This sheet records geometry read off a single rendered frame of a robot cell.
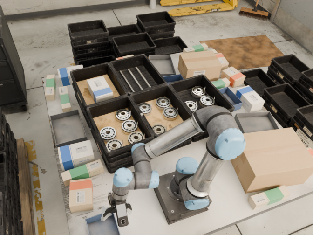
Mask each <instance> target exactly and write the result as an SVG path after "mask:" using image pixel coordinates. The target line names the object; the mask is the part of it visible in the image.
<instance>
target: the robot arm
mask: <svg viewBox="0 0 313 235"><path fill-rule="evenodd" d="M206 131H208V134H209V138H208V140H207V142H206V145H205V147H206V152H205V154H204V156H203V158H202V160H201V162H200V164H198V162H197V161H196V160H195V159H193V158H191V157H182V158H180V159H179V160H178V161H177V164H176V169H175V176H174V177H173V178H172V180H171V182H170V189H171V192H172V193H173V194H174V195H175V196H176V197H178V198H180V199H183V200H184V204H185V207H186V208H187V209H189V210H197V209H201V208H204V207H206V206H207V205H208V204H209V199H208V197H207V196H208V194H209V193H210V190H211V187H210V184H211V183H212V181H213V180H214V178H215V176H216V175H217V173H218V172H219V170H220V168H221V166H222V165H223V163H224V162H225V160H231V159H234V158H236V157H237V156H239V155H240V154H241V153H242V152H243V151H244V149H245V145H246V143H245V139H244V136H243V133H242V132H241V130H240V129H239V127H238V125H237V124H236V122H235V120H234V118H233V116H232V114H231V113H230V112H229V111H228V110H227V109H226V108H224V107H221V106H207V107H204V108H201V109H199V110H197V111H196V112H194V113H193V114H192V117H190V118H189V119H187V120H185V121H183V122H182V123H180V124H178V125H177V126H175V127H173V128H172V129H170V130H168V131H167V132H165V133H163V134H162V135H160V136H158V137H157V138H155V139H153V140H152V141H150V142H148V143H146V144H144V143H139V144H135V145H133V146H132V149H131V151H132V158H133V164H134V170H135V171H134V172H131V171H130V170H129V169H127V168H119V169H118V170H116V172H115V174H114V177H113V185H112V191H110V192H109V194H108V201H109V205H110V206H111V207H107V208H106V207H105V206H103V207H102V216H101V221H105V220H106V219H107V218H108V217H109V216H111V215H112V213H116V217H117V224H118V226H119V227H125V226H127V225H128V224H129V221H128V215H127V212H128V214H132V207H131V205H130V204H129V203H128V201H127V200H126V199H127V197H128V194H129V190H138V189H150V188H156V187H158V185H159V174H158V172H157V171H154V170H152V169H151V164H150V160H152V159H154V158H155V157H157V156H159V155H161V154H162V153H164V152H166V151H168V150H169V149H171V148H173V147H175V146H177V145H178V144H180V143H182V142H184V141H185V140H187V139H189V138H191V137H192V136H194V135H196V134H198V133H199V132H206Z"/></svg>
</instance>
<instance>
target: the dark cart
mask: <svg viewBox="0 0 313 235"><path fill-rule="evenodd" d="M26 104H28V101H27V90H26V82H25V74H24V68H23V66H22V63H21V60H20V57H19V54H18V52H17V49H16V46H15V43H14V41H13V38H12V35H11V32H10V29H9V27H8V24H7V21H6V18H5V15H4V13H3V10H2V7H1V5H0V107H1V110H2V109H7V108H12V107H16V106H21V107H22V108H23V110H24V111H27V109H26Z"/></svg>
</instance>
